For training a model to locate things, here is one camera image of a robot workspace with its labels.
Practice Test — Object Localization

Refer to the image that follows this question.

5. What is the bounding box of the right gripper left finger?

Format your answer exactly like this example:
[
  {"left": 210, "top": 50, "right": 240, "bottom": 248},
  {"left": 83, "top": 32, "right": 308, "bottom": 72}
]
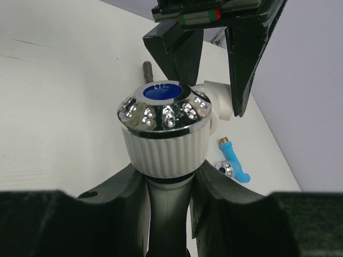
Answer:
[{"left": 1, "top": 165, "right": 150, "bottom": 256}]

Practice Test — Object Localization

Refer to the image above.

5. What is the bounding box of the blue faucet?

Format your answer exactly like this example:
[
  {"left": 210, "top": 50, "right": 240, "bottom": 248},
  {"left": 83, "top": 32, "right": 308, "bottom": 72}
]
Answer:
[{"left": 215, "top": 137, "right": 251, "bottom": 183}]

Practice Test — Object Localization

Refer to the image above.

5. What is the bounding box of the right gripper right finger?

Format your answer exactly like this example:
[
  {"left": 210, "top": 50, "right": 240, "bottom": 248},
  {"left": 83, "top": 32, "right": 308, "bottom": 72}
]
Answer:
[{"left": 190, "top": 162, "right": 342, "bottom": 256}]

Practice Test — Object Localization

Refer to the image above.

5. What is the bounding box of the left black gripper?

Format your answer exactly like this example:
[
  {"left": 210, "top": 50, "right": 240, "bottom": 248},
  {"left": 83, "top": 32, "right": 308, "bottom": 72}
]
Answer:
[{"left": 143, "top": 0, "right": 287, "bottom": 117}]

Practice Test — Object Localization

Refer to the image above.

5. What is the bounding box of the white elbow pipe fitting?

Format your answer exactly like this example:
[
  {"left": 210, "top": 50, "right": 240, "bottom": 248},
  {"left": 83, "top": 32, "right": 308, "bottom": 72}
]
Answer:
[{"left": 193, "top": 81, "right": 233, "bottom": 135}]

